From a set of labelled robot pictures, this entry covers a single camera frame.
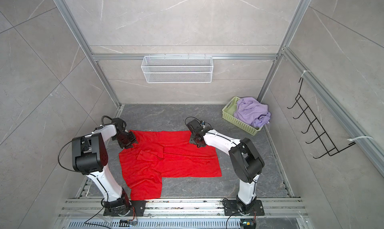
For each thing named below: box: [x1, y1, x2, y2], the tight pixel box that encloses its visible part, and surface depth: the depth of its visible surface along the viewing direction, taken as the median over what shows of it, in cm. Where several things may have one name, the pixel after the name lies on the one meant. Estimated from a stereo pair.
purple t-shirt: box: [233, 97, 272, 128], surface depth 106 cm
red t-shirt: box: [119, 131, 222, 200], surface depth 89 cm
